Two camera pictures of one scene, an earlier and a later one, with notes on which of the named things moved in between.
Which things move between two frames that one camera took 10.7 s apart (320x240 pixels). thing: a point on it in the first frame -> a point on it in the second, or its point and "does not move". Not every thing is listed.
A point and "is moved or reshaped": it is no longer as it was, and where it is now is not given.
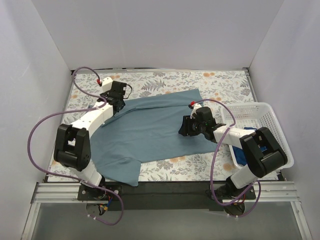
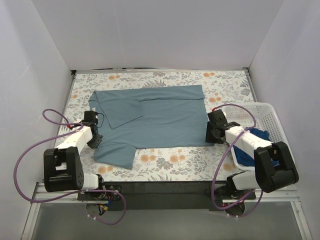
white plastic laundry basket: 254,116 does not move
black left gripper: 119,104 -> 95,140
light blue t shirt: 145,128 is moved or reshaped
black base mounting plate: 166,196 does not move
